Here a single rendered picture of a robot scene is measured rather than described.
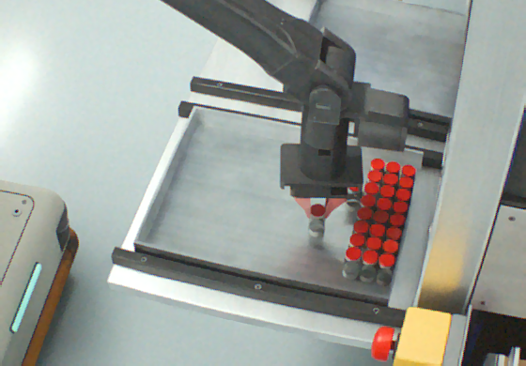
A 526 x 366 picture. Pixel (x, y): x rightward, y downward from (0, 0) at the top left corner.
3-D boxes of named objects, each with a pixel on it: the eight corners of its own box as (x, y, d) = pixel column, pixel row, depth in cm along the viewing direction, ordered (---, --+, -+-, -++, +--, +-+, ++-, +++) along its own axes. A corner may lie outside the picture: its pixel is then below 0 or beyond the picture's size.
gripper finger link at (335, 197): (343, 235, 125) (348, 188, 118) (287, 234, 125) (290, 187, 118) (341, 194, 129) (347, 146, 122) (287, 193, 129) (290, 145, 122)
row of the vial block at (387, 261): (413, 187, 134) (417, 165, 131) (389, 287, 123) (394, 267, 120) (399, 184, 135) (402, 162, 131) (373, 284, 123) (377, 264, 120)
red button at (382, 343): (405, 342, 107) (409, 324, 104) (398, 370, 104) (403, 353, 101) (374, 336, 107) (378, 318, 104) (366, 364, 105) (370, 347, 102)
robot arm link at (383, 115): (317, 34, 109) (309, 87, 104) (415, 48, 108) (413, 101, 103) (314, 101, 119) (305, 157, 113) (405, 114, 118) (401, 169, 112)
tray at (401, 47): (506, 39, 157) (510, 24, 154) (496, 144, 140) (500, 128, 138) (319, 0, 163) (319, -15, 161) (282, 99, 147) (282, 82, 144)
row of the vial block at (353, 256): (383, 181, 135) (387, 159, 132) (356, 282, 124) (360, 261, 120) (369, 177, 136) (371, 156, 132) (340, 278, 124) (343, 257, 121)
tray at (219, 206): (420, 168, 137) (423, 152, 135) (385, 313, 121) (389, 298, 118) (194, 122, 143) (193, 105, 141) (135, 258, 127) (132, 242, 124)
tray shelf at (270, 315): (506, 30, 162) (508, 22, 160) (457, 365, 117) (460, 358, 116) (250, -20, 170) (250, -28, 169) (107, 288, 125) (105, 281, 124)
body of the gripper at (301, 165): (362, 194, 119) (367, 154, 113) (279, 192, 119) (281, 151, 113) (360, 155, 123) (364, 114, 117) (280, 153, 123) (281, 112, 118)
